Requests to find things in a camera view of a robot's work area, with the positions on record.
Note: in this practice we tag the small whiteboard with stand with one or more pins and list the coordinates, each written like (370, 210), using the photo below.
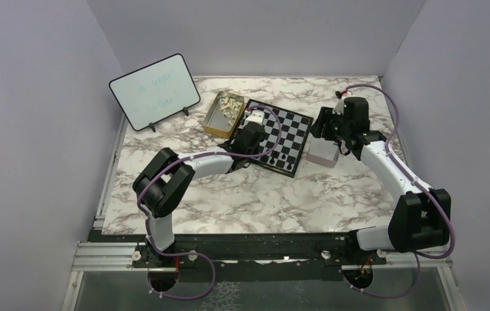
(155, 92)

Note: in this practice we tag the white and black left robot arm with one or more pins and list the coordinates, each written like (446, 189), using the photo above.
(161, 186)

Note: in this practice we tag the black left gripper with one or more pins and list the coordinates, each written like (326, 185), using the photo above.
(256, 149)

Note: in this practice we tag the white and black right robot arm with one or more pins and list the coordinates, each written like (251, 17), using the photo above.
(421, 217)

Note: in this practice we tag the pink tin box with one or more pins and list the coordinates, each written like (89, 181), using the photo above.
(323, 152)

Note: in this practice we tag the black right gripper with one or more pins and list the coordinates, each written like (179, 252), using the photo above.
(325, 116)

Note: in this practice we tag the black and silver chessboard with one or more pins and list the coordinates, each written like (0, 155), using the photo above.
(287, 133)

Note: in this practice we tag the black mounting rail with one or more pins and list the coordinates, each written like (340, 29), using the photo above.
(247, 257)

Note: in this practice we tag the pile of white chess pieces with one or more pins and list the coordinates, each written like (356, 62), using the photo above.
(230, 107)

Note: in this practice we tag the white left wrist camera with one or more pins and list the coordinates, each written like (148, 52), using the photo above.
(255, 117)

